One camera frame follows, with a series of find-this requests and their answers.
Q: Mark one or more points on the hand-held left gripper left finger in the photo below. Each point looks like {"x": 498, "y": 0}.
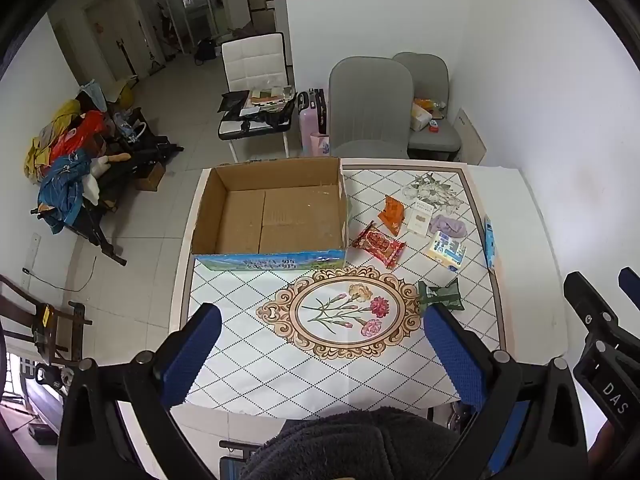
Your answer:
{"x": 192, "y": 355}

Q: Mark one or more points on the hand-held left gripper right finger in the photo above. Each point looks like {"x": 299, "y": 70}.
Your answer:
{"x": 455, "y": 355}

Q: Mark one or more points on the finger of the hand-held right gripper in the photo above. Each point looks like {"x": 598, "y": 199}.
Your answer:
{"x": 595, "y": 310}
{"x": 631, "y": 285}

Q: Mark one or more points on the green packet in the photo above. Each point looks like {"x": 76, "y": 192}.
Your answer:
{"x": 440, "y": 294}

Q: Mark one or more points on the blue and yellow tissue pack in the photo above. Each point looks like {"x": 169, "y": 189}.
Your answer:
{"x": 446, "y": 251}

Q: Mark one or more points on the blue tube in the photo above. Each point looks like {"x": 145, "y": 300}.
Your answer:
{"x": 490, "y": 242}

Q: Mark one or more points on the purple cloth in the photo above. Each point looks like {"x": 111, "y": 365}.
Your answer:
{"x": 448, "y": 224}

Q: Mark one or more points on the red snack packet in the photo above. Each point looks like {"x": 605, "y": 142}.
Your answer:
{"x": 378, "y": 245}

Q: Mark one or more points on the small white box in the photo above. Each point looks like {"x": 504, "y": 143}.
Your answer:
{"x": 420, "y": 217}

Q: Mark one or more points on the orange snack packet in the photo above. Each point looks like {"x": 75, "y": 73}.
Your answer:
{"x": 392, "y": 215}

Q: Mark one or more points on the floral printed tablecloth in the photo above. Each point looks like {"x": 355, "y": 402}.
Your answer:
{"x": 280, "y": 360}

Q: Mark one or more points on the dark fleece clothing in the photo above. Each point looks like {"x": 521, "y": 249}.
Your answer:
{"x": 350, "y": 445}

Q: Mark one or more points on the dark wooden chair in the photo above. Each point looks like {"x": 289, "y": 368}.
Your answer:
{"x": 30, "y": 310}

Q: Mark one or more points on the small brown cardboard box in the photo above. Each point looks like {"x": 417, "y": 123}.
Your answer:
{"x": 150, "y": 177}

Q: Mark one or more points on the black metal rack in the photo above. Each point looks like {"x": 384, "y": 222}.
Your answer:
{"x": 130, "y": 157}

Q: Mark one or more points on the beige board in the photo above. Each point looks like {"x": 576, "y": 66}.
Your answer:
{"x": 470, "y": 135}

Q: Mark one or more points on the pile of colourful clothes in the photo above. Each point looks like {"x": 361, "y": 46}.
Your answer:
{"x": 65, "y": 180}

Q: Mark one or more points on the white and yellow bag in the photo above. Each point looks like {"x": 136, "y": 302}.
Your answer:
{"x": 421, "y": 115}

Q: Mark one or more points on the black bag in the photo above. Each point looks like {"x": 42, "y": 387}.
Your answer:
{"x": 255, "y": 120}

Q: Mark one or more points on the pink paper bag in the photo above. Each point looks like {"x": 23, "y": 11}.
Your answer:
{"x": 320, "y": 145}

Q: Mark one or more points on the pink suitcase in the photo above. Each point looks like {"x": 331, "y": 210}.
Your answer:
{"x": 307, "y": 122}

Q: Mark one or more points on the large grey chair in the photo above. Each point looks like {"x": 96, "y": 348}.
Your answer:
{"x": 370, "y": 100}

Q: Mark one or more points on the stack of papers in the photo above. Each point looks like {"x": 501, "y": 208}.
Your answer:
{"x": 270, "y": 95}

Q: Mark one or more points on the black suitcase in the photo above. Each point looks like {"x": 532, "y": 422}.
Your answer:
{"x": 320, "y": 107}

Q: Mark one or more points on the small grey chair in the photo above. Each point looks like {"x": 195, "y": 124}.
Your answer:
{"x": 432, "y": 72}

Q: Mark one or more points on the white padded chair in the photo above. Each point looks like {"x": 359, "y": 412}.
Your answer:
{"x": 255, "y": 60}

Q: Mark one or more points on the black backpack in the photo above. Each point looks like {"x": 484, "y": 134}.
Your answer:
{"x": 204, "y": 51}

